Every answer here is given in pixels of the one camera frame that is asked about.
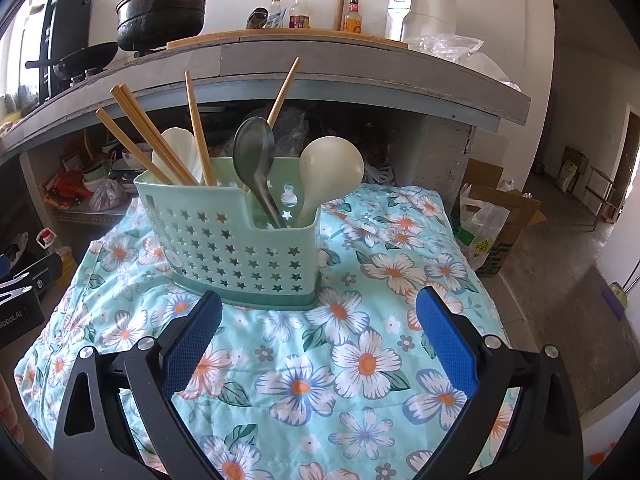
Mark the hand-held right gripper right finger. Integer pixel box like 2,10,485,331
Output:
415,285,585,480

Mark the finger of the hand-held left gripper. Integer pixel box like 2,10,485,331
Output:
29,254,65,293

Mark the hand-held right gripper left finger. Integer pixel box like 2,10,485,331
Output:
52,290,223,480

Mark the green star-cutout utensil holder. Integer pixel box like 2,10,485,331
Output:
132,156,322,311

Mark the bamboo chopstick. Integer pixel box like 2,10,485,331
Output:
110,85,193,186
95,107,173,186
185,71,218,187
120,83,201,187
266,56,301,128

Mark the white ceramic spoon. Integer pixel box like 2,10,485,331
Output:
152,127,203,186

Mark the metal spoon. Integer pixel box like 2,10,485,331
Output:
232,116,288,229

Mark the cream plastic rice spoon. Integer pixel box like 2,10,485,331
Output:
292,136,365,228

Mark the person's left hand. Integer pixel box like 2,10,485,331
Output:
0,382,22,443

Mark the yellow oil jug red cap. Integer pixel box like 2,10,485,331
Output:
37,229,77,283

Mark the red snack packet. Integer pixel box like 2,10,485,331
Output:
42,170,93,209

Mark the plastic bag of food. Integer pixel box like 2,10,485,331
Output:
89,179,132,211

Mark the stack of bowls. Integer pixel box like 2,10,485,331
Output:
81,142,153,197

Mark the white green plastic bag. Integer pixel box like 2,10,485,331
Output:
452,184,512,274

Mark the floral blue cloth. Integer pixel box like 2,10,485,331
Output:
14,182,521,480

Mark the cardboard box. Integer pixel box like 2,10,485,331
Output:
459,159,547,277

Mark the purple object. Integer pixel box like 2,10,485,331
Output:
602,282,629,322

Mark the black wok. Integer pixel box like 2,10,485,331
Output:
26,41,119,81

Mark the black plastic bag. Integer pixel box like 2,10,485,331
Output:
272,107,313,161

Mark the black metal rack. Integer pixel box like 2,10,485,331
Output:
25,0,93,101

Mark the black cooking pot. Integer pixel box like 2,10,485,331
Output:
116,0,208,53

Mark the clear plastic bag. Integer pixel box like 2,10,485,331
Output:
407,33,522,92

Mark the grey concrete counter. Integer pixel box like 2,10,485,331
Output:
0,30,532,166

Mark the white kitchen appliance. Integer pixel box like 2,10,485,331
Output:
384,0,458,44

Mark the wooden cutting board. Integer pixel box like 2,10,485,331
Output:
166,27,412,52

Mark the red-capped sauce bottle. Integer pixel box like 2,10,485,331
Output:
343,0,362,35

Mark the brown sauce bottle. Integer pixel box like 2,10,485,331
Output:
289,0,312,30

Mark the wooden frame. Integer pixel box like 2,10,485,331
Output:
584,166,627,224

